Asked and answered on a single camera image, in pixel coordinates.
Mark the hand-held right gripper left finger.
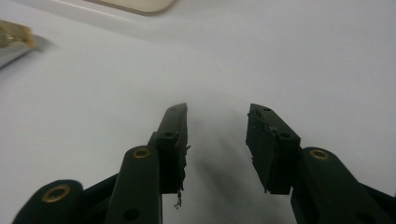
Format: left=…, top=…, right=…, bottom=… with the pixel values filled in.
left=147, top=103, right=191, bottom=210

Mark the beige rounded board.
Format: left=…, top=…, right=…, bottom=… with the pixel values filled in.
left=83, top=0, right=179, bottom=16

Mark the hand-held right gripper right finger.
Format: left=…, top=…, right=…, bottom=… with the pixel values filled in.
left=245, top=103, right=302, bottom=196

